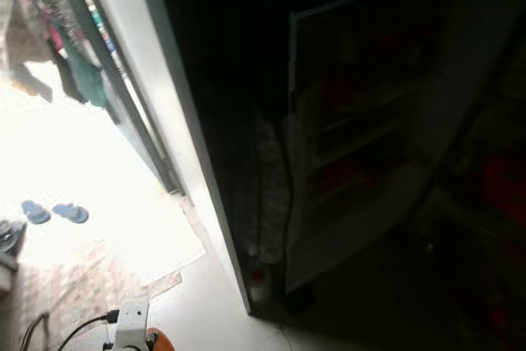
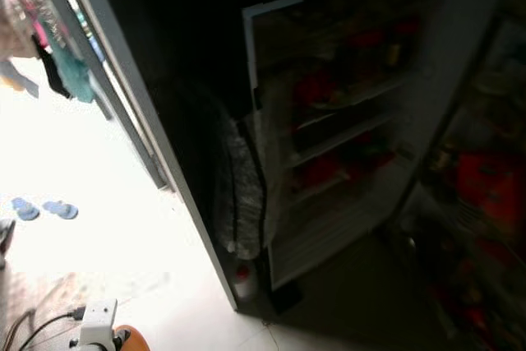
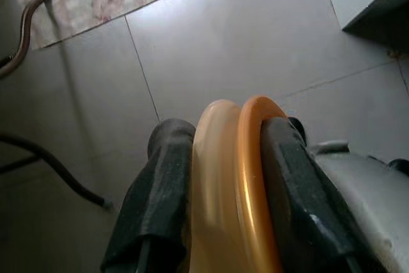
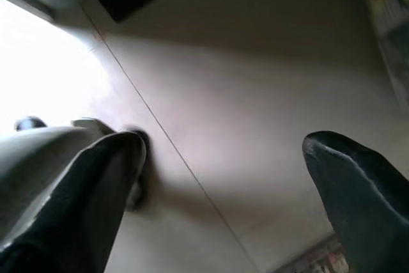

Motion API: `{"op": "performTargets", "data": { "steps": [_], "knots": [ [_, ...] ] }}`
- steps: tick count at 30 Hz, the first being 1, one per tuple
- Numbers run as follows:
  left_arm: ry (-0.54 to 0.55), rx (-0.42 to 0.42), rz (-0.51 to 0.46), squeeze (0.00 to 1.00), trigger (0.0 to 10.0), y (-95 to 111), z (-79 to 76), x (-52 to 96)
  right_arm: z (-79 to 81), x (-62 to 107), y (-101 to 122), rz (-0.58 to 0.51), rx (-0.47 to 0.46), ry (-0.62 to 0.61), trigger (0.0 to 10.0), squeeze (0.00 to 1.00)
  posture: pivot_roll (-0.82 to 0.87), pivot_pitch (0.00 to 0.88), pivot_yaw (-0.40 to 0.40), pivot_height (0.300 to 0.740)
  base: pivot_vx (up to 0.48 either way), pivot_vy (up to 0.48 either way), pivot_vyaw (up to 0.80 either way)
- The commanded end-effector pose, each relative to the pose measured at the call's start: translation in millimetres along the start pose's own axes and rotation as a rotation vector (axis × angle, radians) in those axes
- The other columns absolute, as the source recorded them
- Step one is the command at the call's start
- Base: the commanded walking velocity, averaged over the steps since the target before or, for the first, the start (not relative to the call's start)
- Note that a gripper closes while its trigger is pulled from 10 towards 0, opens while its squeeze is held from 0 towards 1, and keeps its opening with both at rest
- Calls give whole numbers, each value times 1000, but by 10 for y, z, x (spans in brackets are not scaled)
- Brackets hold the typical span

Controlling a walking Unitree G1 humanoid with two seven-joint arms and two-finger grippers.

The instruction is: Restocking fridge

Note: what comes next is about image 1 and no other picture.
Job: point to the orange round object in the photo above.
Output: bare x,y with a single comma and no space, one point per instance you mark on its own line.
163,340

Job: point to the black fridge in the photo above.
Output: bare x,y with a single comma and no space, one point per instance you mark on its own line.
214,80

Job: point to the black fridge door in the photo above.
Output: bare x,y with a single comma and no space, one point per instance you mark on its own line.
514,80

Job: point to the brown patterned rug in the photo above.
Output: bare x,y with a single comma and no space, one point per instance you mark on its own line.
74,293

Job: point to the white bottle with red cap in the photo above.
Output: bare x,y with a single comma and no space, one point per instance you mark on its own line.
259,284

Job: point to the dark grey shoe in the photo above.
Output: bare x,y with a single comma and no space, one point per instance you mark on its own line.
10,240

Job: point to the grey speckled felt cover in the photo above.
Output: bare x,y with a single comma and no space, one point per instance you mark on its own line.
267,187

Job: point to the teal hanging garment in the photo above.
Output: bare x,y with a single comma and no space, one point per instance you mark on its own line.
86,80

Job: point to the black hanging garment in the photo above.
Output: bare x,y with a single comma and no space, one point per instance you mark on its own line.
70,80

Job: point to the pink hanging garment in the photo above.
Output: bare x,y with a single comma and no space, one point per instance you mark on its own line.
53,34

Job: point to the beige hanging garment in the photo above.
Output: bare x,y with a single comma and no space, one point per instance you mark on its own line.
20,39

